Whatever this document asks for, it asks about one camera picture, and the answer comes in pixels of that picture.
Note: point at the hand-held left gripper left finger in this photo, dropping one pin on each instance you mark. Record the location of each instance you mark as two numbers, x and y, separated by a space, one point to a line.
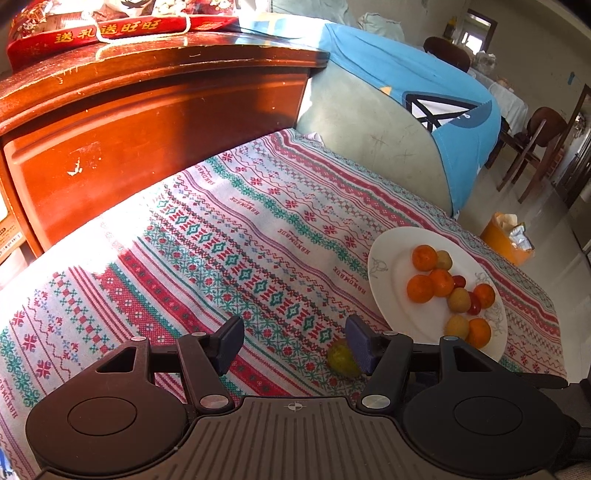
228 344

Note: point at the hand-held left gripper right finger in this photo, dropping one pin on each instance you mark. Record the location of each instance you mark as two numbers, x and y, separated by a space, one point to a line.
359 344

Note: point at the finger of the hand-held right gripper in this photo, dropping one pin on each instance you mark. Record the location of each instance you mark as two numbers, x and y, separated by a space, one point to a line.
540 381

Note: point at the green round fruit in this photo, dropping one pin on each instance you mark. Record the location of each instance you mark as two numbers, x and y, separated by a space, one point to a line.
341 361

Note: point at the white plate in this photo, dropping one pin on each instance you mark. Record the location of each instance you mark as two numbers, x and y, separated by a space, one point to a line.
401 286

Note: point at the orange mandarin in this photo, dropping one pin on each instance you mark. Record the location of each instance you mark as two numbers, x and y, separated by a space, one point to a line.
424 257
479 332
420 288
484 295
443 282

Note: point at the tan round fruit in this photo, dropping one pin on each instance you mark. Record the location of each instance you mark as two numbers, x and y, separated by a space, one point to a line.
457 325
459 300
444 259

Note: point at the red cherry tomato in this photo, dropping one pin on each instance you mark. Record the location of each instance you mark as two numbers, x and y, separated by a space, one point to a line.
474 304
460 280

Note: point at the patterned red green tablecloth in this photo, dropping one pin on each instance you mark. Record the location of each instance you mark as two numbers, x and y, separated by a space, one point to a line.
207 258

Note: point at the orange bin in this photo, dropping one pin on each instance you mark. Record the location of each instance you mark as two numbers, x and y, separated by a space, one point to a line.
501 240

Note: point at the grey sofa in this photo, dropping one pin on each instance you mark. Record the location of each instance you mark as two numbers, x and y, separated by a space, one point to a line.
369 129

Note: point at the red-brown wooden cabinet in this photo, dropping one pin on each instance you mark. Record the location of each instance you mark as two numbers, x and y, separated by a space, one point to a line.
161 120

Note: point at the cardboard box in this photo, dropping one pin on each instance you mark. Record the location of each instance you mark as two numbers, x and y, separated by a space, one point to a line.
9 230

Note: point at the brown wooden chair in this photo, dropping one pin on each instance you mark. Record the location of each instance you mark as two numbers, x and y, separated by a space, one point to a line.
545 129

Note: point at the blue printed cloth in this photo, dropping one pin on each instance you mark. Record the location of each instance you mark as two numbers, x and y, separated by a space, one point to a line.
401 64

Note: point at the dining table with white cloth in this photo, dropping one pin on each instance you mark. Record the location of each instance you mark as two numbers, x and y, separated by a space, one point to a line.
508 99

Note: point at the dark wooden chair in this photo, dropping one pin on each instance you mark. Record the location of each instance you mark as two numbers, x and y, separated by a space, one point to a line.
445 50

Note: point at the clear plastic bag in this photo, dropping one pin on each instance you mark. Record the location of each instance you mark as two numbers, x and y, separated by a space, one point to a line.
485 60

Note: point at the window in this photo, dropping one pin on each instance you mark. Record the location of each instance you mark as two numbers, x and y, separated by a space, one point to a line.
478 30

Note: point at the pale green cloth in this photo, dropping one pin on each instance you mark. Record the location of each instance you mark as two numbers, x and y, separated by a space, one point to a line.
314 8

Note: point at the red gift box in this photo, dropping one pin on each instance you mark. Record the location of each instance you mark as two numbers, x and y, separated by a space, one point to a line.
92 27

